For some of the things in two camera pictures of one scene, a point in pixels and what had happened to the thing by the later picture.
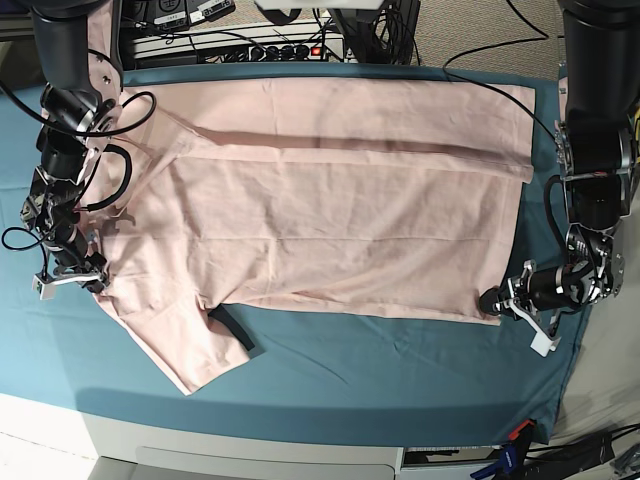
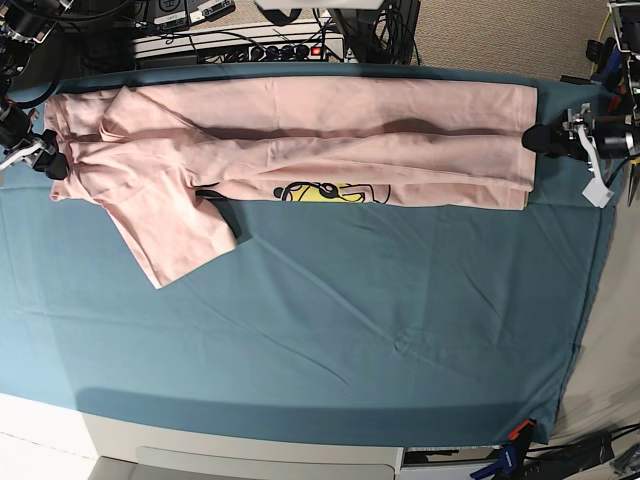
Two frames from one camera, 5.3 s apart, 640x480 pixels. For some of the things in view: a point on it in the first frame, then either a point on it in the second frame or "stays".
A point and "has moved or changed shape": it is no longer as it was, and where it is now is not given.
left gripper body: (73, 261) to (18, 142)
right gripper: (564, 286) to (584, 135)
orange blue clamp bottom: (512, 456) stays
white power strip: (292, 42) stays
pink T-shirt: (367, 196) has moved or changed shape
